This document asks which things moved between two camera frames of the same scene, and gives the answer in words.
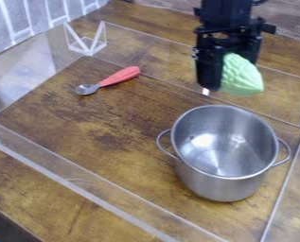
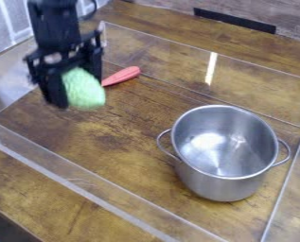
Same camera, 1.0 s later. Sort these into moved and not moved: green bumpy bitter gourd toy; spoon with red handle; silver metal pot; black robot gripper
Moved: green bumpy bitter gourd toy; black robot gripper
Not moved: spoon with red handle; silver metal pot
